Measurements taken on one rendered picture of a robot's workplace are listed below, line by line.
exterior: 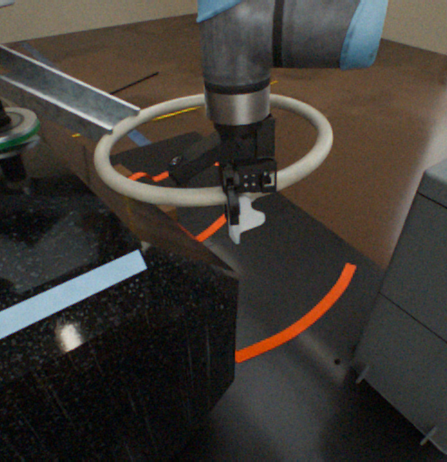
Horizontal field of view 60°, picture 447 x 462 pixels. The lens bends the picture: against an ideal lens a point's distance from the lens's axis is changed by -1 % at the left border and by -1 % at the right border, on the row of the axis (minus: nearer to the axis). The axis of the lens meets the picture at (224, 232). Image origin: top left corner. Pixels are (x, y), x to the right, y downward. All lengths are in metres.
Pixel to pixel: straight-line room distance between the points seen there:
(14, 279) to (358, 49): 0.62
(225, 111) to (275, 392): 1.13
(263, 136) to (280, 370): 1.09
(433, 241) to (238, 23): 0.77
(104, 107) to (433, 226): 0.85
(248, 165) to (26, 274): 0.42
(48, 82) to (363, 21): 0.82
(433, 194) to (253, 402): 0.89
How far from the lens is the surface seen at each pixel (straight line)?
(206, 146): 0.58
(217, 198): 0.63
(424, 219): 1.08
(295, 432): 1.44
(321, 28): 0.49
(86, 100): 1.06
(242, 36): 0.50
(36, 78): 1.14
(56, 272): 0.73
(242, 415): 1.44
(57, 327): 0.72
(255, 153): 0.59
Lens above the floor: 1.33
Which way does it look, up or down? 40 degrees down
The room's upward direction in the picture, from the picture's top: straight up
